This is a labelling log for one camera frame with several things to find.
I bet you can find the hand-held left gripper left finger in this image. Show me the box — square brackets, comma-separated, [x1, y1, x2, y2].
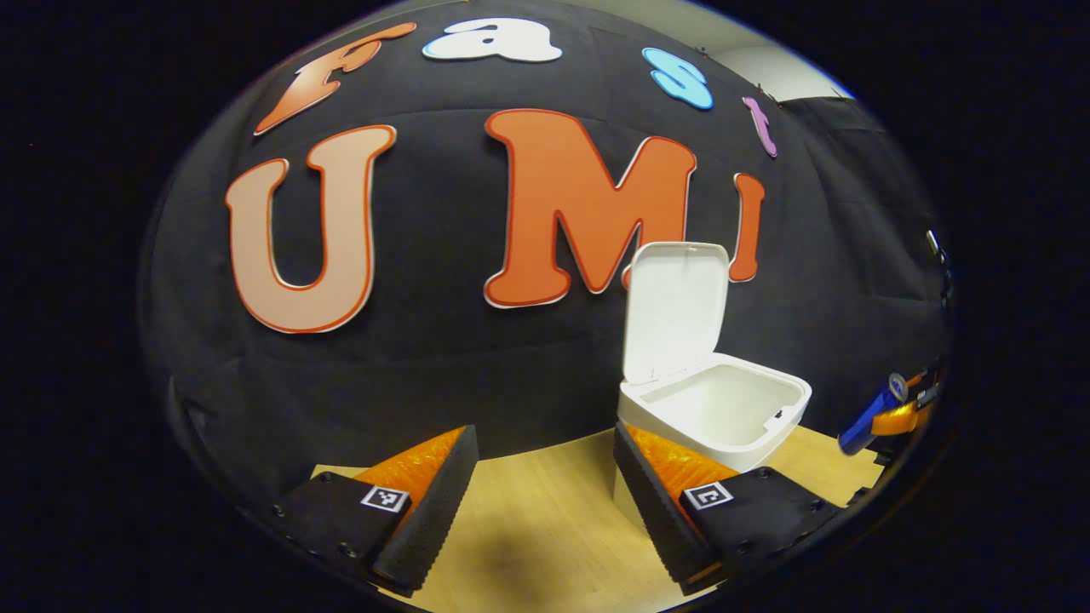
[272, 425, 479, 597]

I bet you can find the white desktop garbage bin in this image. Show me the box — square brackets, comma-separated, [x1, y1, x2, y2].
[613, 242, 812, 503]

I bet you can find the blue pop can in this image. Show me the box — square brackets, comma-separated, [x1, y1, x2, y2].
[838, 373, 910, 456]

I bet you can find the wooden desktop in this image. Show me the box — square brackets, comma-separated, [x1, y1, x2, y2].
[311, 426, 886, 613]

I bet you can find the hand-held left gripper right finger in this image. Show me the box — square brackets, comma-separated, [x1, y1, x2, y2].
[613, 421, 848, 597]

